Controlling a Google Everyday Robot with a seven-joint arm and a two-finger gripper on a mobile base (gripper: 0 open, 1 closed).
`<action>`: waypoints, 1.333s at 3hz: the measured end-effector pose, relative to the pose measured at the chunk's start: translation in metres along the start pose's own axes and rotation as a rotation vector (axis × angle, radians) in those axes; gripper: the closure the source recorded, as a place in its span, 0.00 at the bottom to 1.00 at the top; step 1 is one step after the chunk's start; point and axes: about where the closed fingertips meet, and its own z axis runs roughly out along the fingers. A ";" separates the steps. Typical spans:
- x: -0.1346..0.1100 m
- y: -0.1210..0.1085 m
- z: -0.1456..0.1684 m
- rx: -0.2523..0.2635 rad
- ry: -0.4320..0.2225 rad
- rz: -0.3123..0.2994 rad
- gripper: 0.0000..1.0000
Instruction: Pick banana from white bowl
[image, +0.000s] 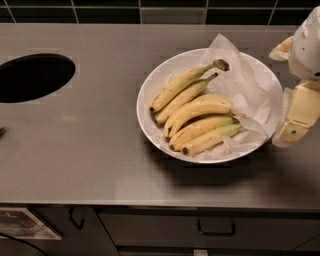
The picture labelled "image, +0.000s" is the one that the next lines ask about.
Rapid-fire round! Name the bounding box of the grey drawer front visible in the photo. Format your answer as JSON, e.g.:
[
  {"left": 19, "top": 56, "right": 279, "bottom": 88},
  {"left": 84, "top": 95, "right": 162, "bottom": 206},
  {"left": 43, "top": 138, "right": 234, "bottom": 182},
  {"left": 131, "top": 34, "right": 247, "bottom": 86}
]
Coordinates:
[{"left": 101, "top": 214, "right": 319, "bottom": 250}]

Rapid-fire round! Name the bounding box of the black cabinet door handle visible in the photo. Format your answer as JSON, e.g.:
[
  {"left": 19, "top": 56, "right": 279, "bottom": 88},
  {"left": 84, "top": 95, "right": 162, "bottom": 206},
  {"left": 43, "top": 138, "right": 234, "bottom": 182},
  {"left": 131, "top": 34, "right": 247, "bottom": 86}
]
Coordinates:
[{"left": 68, "top": 207, "right": 85, "bottom": 230}]

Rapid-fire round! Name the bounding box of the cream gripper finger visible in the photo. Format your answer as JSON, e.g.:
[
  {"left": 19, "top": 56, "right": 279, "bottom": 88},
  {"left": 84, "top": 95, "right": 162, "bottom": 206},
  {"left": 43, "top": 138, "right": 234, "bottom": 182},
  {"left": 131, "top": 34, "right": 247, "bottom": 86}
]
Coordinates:
[
  {"left": 272, "top": 80, "right": 320, "bottom": 148},
  {"left": 269, "top": 36, "right": 293, "bottom": 61}
]

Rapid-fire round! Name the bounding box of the white crumpled paper liner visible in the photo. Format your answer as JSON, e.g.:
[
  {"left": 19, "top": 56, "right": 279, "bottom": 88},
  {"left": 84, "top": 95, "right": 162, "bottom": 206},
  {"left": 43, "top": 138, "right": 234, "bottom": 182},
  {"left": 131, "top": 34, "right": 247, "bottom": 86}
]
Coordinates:
[{"left": 151, "top": 32, "right": 279, "bottom": 162}]

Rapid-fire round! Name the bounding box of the black cable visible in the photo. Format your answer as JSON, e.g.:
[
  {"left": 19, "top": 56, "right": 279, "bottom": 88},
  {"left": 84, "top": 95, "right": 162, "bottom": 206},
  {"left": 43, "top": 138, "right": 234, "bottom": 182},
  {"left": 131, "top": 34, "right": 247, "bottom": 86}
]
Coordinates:
[{"left": 0, "top": 231, "right": 50, "bottom": 256}]

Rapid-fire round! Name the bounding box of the black round counter hole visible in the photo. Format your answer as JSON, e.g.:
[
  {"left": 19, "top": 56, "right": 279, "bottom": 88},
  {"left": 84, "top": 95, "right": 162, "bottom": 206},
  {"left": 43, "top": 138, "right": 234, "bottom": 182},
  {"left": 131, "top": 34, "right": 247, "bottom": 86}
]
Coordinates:
[{"left": 0, "top": 53, "right": 76, "bottom": 103}]

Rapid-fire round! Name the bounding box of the grey cabinet door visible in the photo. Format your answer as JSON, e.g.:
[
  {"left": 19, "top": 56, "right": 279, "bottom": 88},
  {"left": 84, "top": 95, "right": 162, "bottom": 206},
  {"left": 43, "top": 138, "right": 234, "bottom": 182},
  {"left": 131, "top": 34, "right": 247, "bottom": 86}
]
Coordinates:
[{"left": 0, "top": 206, "right": 119, "bottom": 256}]

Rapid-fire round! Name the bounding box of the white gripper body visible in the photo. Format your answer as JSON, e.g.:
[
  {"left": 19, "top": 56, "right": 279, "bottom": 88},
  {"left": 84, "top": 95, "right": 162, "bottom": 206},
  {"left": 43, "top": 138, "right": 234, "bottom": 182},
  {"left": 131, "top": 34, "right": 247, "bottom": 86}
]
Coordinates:
[{"left": 288, "top": 6, "right": 320, "bottom": 80}]

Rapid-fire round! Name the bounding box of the yellow banana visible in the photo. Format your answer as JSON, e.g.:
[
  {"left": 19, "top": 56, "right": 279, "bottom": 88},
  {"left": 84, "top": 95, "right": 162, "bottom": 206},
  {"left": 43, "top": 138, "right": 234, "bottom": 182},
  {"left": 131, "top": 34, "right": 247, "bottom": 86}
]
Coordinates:
[
  {"left": 169, "top": 115, "right": 235, "bottom": 151},
  {"left": 180, "top": 124, "right": 241, "bottom": 157},
  {"left": 155, "top": 73, "right": 218, "bottom": 124},
  {"left": 149, "top": 59, "right": 229, "bottom": 113},
  {"left": 163, "top": 94, "right": 232, "bottom": 139}
]

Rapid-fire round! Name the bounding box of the white round bowl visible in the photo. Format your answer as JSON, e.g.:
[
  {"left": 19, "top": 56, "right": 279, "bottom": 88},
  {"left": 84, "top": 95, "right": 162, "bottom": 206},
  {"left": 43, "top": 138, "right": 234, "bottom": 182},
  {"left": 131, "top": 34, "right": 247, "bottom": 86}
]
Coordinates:
[{"left": 136, "top": 49, "right": 282, "bottom": 164}]

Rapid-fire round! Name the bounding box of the black drawer handle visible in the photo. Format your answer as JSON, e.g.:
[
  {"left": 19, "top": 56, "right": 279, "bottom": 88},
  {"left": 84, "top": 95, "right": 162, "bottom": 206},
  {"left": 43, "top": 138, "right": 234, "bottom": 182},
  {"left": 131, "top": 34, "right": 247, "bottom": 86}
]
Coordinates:
[{"left": 197, "top": 218, "right": 236, "bottom": 237}]

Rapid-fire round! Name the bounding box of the glossy paper sheet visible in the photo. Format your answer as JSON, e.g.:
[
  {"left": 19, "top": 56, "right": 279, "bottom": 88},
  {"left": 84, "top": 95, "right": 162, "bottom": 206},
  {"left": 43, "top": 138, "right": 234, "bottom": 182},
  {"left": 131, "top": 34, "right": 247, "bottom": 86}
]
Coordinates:
[{"left": 0, "top": 207, "right": 62, "bottom": 240}]

